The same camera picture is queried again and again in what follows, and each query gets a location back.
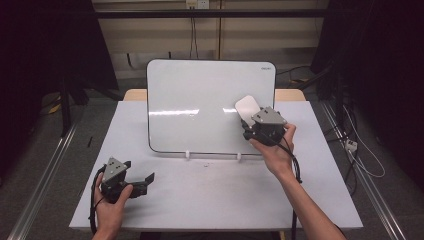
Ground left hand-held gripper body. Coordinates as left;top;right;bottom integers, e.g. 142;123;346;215
100;157;135;203

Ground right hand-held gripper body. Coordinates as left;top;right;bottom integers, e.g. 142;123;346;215
242;106;288;147

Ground white whiteboard eraser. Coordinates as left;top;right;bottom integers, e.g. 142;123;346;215
234;95;262;125

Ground person's right hand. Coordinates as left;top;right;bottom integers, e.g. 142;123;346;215
249;123;298;181

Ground person's left hand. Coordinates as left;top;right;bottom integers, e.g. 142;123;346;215
93;181;134;235

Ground white whiteboard with black rim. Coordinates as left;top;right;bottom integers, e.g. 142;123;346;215
146;59;278;156

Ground tan wooden table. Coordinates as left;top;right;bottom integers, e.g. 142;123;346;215
123;88;307;103

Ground black metal stand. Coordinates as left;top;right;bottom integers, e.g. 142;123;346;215
59;75;88;138

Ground white power strip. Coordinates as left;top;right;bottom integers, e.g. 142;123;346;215
344;138;359;153

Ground black horizontal metal bar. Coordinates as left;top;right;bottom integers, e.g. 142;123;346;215
93;9;329;20

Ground black curtain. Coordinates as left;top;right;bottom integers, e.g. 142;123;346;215
0;0;120;183
310;0;424;192

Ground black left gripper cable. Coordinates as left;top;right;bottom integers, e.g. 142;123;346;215
87;165;108;235

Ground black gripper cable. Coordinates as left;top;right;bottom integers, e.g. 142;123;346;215
274;138;304;240
87;165;108;235

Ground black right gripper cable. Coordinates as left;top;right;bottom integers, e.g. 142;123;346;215
274;138;304;240

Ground aluminium floor rail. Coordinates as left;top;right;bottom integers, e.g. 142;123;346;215
319;100;408;240
6;122;80;240

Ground black floor cables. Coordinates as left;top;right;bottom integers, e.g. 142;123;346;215
327;124;356;198

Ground black wall cables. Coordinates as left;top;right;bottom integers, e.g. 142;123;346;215
189;16;198;61

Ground white floor cable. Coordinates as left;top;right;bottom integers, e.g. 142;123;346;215
342;105;387;179

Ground white wall socket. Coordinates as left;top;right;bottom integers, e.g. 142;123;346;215
185;0;211;10

